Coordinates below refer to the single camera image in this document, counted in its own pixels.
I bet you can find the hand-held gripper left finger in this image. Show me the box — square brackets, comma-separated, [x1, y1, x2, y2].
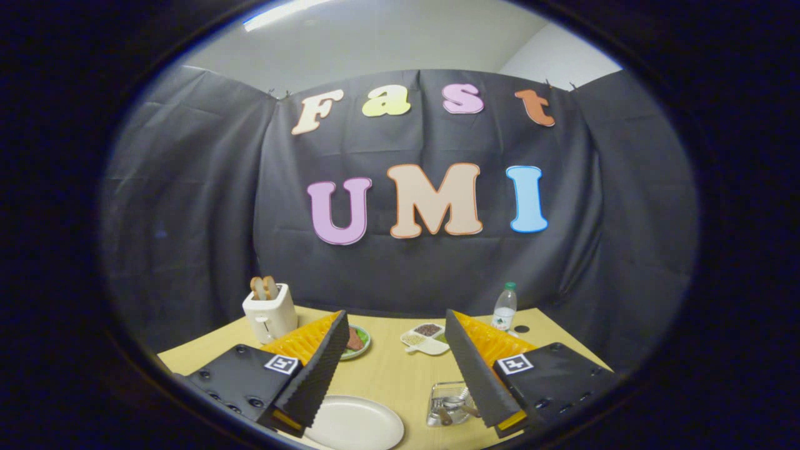
[170, 309, 351, 438]

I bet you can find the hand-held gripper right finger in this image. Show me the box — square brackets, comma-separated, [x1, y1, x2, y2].
[444, 308, 623, 438]

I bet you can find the small green plate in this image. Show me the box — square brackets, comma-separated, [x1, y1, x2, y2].
[341, 324, 372, 361]

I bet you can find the clear water bottle green label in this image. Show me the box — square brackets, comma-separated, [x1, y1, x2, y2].
[491, 281, 518, 332]

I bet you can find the large white plate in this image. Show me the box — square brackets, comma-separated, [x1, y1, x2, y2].
[304, 395, 405, 450]

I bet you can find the white divided seasoning dish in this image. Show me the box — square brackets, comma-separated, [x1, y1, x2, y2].
[400, 322, 451, 356]

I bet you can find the white toaster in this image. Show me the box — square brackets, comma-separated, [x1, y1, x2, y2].
[242, 283, 299, 345]

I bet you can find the metal wire cutlery rack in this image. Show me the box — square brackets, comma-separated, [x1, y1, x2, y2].
[426, 381, 482, 428]

